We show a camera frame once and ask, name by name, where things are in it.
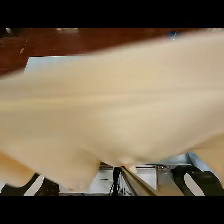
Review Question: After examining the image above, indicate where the beige shirt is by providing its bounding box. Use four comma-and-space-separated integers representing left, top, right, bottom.
0, 29, 224, 190

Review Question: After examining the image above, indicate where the silver frame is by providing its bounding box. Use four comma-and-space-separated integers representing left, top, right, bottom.
59, 152, 224, 197

